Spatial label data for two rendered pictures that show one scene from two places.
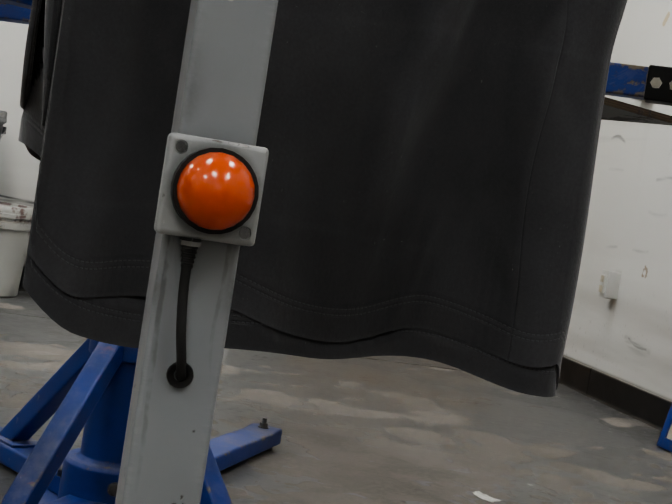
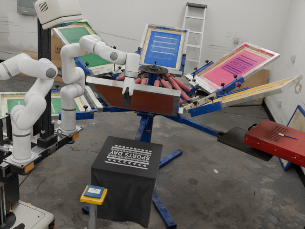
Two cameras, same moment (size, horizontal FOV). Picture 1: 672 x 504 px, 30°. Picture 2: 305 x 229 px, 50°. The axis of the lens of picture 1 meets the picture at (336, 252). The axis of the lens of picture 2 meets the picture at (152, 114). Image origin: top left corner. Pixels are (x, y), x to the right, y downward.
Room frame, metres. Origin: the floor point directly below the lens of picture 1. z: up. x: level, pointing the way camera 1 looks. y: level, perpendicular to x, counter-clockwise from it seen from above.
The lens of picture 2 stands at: (-0.78, -0.68, 2.19)
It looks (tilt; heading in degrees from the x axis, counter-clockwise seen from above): 23 degrees down; 18
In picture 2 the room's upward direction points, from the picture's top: 7 degrees clockwise
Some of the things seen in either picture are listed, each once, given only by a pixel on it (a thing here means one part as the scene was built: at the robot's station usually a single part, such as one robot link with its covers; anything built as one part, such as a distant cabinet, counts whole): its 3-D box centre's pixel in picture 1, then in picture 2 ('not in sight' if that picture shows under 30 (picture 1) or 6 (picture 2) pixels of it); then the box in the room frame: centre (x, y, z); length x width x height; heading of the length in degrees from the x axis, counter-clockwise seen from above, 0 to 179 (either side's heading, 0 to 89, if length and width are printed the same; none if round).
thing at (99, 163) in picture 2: not in sight; (130, 155); (1.16, 0.07, 0.95); 0.48 x 0.44 x 0.01; 14
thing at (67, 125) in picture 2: not in sight; (66, 118); (0.96, 0.48, 1.21); 0.16 x 0.13 x 0.15; 89
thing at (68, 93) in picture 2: not in sight; (70, 96); (0.97, 0.46, 1.37); 0.13 x 0.10 x 0.16; 170
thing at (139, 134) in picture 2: not in sight; (139, 132); (1.65, 0.19, 0.89); 1.24 x 0.06 x 0.06; 14
